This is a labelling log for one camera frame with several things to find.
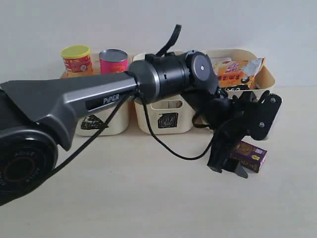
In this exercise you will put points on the cream bin triangle mark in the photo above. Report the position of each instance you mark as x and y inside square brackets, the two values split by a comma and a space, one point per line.
[89, 125]

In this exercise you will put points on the cream bin square mark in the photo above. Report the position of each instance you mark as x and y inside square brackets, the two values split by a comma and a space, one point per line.
[168, 119]

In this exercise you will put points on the orange noodle bag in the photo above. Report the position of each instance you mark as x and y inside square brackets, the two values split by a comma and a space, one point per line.
[237, 75]

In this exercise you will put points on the yellow Lay's chip can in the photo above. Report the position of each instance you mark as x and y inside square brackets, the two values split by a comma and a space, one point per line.
[77, 61]

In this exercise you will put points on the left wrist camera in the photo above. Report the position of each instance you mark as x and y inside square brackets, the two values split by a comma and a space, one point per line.
[261, 115]

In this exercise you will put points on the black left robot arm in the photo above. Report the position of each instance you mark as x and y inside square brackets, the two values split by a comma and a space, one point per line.
[37, 116]

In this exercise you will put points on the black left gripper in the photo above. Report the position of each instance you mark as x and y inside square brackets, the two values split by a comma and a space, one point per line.
[227, 119]

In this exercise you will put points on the cream bin circle mark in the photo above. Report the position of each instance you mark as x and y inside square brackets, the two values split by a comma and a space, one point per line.
[264, 79]

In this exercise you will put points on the purple carton box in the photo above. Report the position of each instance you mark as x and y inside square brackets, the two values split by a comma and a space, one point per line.
[250, 156]

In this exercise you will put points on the pink Lay's chip can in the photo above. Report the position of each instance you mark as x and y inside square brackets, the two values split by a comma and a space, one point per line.
[113, 61]

